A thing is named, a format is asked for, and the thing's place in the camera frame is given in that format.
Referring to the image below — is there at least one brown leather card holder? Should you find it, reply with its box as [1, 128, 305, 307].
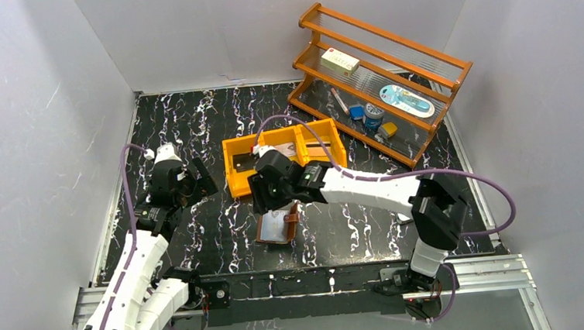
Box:
[256, 201, 301, 245]

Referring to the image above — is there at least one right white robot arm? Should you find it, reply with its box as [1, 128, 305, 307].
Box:
[247, 150, 469, 281]

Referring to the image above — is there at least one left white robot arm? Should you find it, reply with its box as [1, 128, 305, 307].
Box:
[81, 157, 224, 330]

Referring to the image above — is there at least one silver card in bin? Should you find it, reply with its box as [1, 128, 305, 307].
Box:
[275, 143, 297, 158]

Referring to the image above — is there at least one black card in bin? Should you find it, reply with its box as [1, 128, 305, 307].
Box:
[232, 153, 257, 173]

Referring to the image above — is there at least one orange three-compartment bin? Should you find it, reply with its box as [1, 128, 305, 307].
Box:
[222, 118, 347, 198]

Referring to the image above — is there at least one red white pen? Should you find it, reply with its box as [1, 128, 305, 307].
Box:
[330, 88, 350, 115]

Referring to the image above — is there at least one blue round tin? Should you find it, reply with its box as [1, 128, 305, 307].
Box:
[362, 103, 386, 132]

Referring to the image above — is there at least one yellow grey sharpener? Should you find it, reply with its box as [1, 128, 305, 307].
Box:
[375, 122, 397, 142]

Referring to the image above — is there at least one white blue clip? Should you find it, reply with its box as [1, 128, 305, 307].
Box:
[397, 217, 413, 225]

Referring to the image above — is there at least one white cardboard box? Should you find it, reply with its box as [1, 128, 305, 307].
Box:
[321, 47, 360, 77]

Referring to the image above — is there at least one orange wooden shelf rack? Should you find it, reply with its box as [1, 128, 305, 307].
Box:
[288, 2, 473, 167]

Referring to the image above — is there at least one blue blister pack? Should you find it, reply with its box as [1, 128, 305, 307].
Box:
[380, 84, 435, 119]

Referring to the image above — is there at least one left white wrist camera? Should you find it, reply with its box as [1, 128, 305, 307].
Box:
[144, 143, 181, 164]

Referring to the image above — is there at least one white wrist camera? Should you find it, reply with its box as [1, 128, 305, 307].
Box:
[144, 143, 181, 164]
[251, 144, 277, 159]

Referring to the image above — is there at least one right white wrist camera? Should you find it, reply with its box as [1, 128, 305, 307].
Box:
[251, 144, 277, 159]

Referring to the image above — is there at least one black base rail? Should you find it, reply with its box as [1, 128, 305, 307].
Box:
[173, 260, 460, 327]

